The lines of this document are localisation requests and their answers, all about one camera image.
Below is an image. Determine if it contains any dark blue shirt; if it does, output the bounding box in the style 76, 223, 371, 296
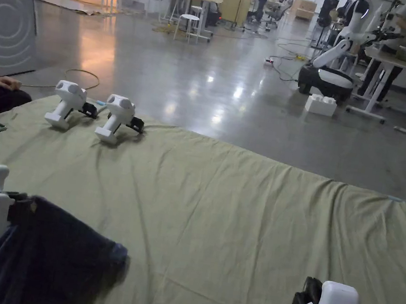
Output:
0, 190, 135, 304

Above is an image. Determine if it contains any spare white hand-held gripper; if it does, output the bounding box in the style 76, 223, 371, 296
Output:
93, 91, 149, 149
43, 78, 102, 134

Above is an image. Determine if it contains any bed with pale green sheet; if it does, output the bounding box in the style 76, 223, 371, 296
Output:
0, 89, 406, 304

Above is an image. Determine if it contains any white wheeled robot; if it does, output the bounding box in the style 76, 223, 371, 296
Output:
295, 0, 406, 111

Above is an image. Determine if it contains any white-legged work table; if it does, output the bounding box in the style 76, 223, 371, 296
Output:
342, 39, 406, 140

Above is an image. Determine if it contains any wooden crate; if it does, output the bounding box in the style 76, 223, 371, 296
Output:
288, 0, 319, 23

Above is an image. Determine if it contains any grey office chair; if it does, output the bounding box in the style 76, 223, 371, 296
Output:
263, 0, 294, 32

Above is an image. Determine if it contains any thin looped floor cable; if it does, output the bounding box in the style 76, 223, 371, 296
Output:
20, 62, 102, 96

